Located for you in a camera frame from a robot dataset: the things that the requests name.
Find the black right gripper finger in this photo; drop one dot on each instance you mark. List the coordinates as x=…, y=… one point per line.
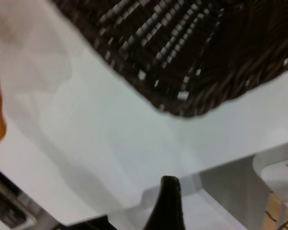
x=166, y=206

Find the black base block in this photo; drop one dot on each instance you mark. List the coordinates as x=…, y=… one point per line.
x=91, y=222

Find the white table support frame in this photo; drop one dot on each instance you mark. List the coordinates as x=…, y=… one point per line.
x=261, y=165

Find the dark brown wicker basket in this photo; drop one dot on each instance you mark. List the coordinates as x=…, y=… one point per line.
x=182, y=36

